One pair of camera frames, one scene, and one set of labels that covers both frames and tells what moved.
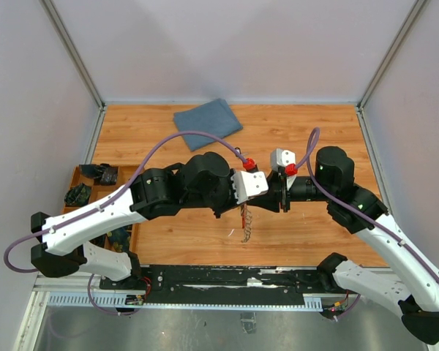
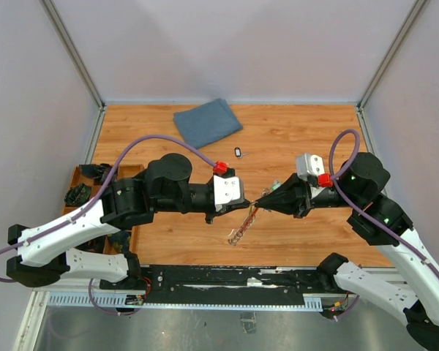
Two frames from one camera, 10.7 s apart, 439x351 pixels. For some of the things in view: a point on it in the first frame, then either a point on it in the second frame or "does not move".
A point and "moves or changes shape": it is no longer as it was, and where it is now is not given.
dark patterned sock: (103, 174) does not move
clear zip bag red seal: (246, 219) moves or changes shape
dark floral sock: (120, 238) does not move
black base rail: (224, 285) does not move
